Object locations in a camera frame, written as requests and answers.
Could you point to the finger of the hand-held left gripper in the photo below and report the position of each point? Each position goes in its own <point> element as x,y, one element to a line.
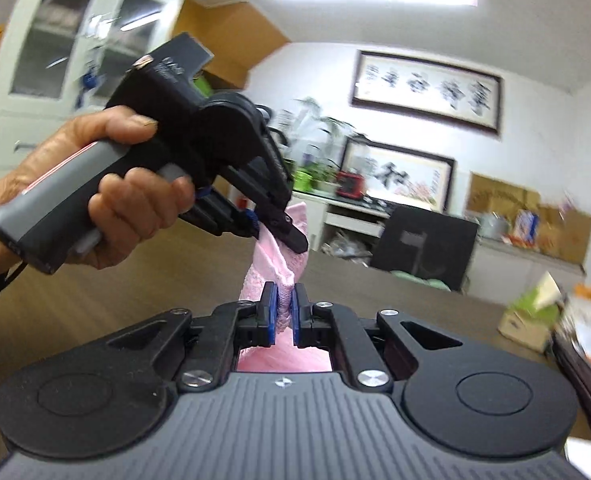
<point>280,180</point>
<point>215,212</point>

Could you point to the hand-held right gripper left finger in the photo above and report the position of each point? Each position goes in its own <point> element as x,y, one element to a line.
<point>271,317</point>

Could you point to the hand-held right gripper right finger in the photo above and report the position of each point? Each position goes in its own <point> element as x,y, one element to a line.
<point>295,315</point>

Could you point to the pink towel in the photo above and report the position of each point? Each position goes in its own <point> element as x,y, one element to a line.
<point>275,265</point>

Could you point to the person's left hand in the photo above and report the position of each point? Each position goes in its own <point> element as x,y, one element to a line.
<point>135,205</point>

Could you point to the small potted plant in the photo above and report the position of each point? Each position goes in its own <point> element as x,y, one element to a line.
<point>320,175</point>

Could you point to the tall potted plant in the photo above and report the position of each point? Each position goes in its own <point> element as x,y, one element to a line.
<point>333,135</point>

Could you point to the red blender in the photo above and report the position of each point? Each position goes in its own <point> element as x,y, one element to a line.
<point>350,185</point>

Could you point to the plastic bag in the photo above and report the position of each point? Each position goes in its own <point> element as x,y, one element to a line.
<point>348,247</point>

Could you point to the brown wooden cupboard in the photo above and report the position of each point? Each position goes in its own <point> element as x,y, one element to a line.
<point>235,40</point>

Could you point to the white glass-door cabinet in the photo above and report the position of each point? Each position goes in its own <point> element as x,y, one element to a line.
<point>108,12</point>

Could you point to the framed flower calligraphy picture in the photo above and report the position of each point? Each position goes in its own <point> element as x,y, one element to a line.
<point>405,180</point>

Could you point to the light green cushion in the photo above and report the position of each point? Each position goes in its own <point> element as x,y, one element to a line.
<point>420,281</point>

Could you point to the black office chair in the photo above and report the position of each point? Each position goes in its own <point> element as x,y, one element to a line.
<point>425,245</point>

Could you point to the large framed calligraphy scroll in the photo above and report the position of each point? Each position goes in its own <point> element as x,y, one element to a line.
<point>425,90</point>

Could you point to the white low counter cabinet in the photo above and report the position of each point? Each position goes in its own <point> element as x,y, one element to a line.
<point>505,265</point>

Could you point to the clear plastic wrapped container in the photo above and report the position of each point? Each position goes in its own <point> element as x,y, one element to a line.
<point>493,225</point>

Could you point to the printed cardboard sheet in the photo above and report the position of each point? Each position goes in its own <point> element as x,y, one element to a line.
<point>500,197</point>

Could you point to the green tissue box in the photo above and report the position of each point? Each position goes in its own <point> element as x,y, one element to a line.
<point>525,322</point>

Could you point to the colourful small box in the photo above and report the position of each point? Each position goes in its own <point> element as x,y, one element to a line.
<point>525,225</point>

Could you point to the open brown cardboard box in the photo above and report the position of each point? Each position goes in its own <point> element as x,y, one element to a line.
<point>570,235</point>

